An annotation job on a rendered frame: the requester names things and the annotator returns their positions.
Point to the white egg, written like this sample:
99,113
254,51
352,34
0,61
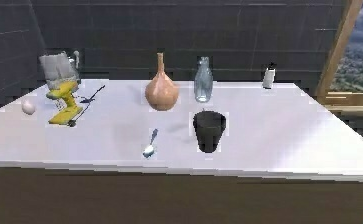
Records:
28,107

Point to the pink round long-necked vase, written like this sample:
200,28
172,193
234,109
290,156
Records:
161,90

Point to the yellow blender with clear jug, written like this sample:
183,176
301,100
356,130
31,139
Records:
64,96

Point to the black cup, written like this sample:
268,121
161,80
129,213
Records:
209,131

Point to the white bottle with black cap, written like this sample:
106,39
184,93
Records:
268,77

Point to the white-topped brown counter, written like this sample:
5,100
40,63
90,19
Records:
175,166

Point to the silver spoon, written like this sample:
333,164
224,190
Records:
150,146

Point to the clear glass bottle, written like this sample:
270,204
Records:
203,83

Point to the wooden-framed window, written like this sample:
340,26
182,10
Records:
347,56

